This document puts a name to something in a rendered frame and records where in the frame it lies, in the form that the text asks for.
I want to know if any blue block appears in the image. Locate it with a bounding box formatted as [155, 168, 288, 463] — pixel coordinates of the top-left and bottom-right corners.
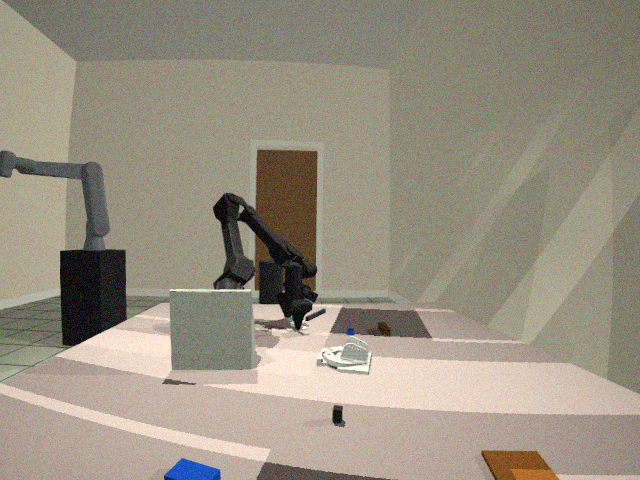
[164, 458, 221, 480]

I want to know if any orange rectangular bar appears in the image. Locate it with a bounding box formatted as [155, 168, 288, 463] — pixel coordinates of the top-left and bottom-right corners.
[378, 322, 390, 337]

